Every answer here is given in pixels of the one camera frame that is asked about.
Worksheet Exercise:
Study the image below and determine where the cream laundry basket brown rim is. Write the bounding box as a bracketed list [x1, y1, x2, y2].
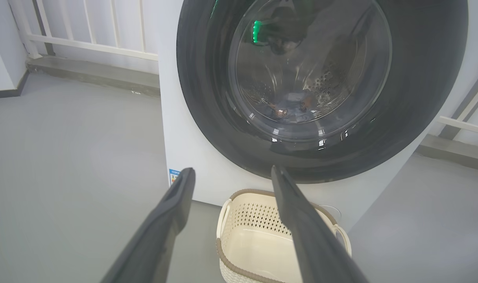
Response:
[216, 189, 352, 283]

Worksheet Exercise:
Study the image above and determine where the white front-load washing machine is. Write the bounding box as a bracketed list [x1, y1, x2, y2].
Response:
[157, 0, 478, 232]

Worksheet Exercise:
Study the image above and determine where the stainless steel washing machine drum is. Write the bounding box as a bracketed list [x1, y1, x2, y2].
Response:
[235, 0, 389, 126]

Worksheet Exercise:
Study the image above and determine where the black round glass washer door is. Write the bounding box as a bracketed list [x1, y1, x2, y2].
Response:
[176, 0, 469, 184]

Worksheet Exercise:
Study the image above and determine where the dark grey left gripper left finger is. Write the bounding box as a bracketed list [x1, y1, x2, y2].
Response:
[100, 167, 196, 283]

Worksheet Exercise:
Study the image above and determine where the grey concrete ledge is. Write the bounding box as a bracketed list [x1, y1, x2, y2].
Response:
[415, 134, 478, 173]
[26, 55, 161, 98]

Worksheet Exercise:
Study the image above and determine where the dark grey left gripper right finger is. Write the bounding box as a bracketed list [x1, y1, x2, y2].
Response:
[271, 165, 369, 283]

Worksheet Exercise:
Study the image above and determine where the round drain filter cover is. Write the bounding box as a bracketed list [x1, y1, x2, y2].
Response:
[319, 205, 341, 221]

